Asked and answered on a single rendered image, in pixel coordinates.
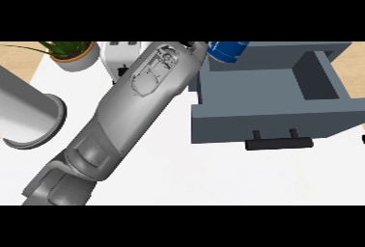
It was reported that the grey drawer front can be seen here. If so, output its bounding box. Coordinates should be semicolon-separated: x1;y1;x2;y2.
189;97;365;145

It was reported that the grey open drawer box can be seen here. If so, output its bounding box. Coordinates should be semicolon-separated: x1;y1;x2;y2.
186;50;353;118

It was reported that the white appliance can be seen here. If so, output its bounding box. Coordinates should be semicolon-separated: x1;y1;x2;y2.
96;41;154;86

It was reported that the green plant in white pot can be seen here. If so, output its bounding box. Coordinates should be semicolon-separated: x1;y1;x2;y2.
0;41;102;73

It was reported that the grey cabinet body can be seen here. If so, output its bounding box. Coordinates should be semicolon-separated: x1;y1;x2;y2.
203;41;353;73

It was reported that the large grey cylinder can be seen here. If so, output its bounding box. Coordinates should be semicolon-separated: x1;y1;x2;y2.
0;65;68;151

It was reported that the blue can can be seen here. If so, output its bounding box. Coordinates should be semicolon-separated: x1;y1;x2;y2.
207;41;251;64

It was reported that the black drawer handle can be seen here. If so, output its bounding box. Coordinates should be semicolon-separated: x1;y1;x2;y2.
244;127;315;151

